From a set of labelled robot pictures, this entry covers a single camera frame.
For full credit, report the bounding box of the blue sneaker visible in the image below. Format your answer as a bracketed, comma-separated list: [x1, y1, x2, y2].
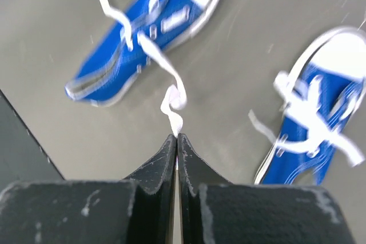
[248, 26, 365, 185]
[65, 0, 219, 109]

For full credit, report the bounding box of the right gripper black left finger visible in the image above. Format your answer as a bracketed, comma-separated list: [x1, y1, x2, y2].
[1, 135, 177, 243]

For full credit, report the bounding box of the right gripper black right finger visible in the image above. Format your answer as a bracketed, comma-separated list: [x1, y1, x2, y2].
[177, 134, 355, 243]

